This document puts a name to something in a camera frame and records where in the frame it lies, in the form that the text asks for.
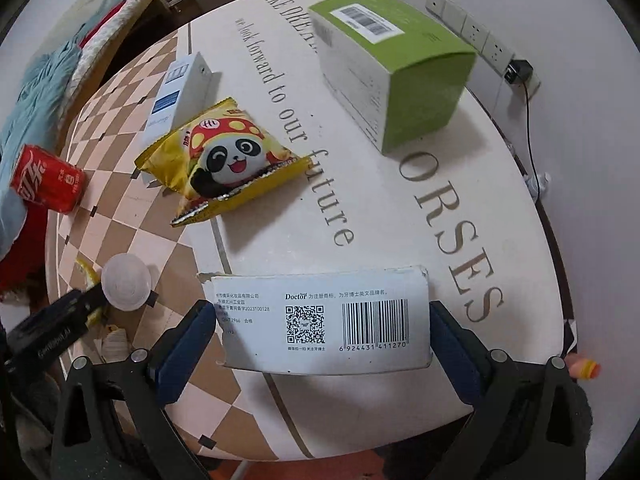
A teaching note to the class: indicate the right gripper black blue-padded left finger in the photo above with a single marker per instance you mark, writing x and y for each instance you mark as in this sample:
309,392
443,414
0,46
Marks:
112,422

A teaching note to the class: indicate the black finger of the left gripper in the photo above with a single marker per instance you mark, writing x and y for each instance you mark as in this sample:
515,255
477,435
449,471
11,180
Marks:
63,319

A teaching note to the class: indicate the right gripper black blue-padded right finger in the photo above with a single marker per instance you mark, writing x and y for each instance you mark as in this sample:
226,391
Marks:
528,421

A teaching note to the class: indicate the red cola can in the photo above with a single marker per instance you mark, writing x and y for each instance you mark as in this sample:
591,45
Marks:
44,179

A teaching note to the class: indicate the white barcode box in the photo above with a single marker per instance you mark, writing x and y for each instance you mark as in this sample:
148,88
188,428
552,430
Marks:
328,324

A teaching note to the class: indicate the white blue tall box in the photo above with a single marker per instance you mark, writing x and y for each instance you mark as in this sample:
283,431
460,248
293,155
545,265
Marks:
184,93

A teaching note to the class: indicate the crumpled paper scrap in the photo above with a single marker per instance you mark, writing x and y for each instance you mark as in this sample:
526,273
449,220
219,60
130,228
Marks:
113,346

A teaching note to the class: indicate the yellow flat box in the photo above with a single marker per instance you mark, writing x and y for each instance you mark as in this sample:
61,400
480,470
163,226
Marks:
92,278

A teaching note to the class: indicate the light blue duvet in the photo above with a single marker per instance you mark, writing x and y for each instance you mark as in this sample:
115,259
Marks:
50,83

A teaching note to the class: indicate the yellow panda snack bag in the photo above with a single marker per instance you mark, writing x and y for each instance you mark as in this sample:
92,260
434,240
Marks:
218,161

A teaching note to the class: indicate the checkered printed tablecloth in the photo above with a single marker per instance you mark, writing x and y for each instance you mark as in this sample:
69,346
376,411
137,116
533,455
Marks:
453,201

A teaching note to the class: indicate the black charger plug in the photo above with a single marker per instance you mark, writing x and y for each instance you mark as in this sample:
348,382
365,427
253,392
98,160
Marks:
518,71

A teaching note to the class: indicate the green cardboard box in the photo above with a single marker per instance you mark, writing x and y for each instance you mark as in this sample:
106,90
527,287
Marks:
397,73

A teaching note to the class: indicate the white wall socket strip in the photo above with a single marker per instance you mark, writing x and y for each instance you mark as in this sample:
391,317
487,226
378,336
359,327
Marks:
493,55

